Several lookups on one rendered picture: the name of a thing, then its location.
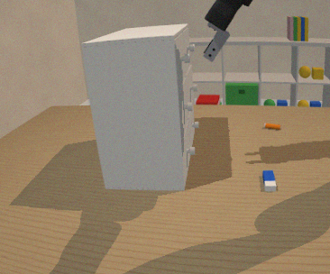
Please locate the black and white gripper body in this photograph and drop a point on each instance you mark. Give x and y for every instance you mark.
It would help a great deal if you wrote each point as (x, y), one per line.
(222, 12)

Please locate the blue and white eraser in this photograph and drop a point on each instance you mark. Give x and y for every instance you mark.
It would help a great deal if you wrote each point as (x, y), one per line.
(269, 180)

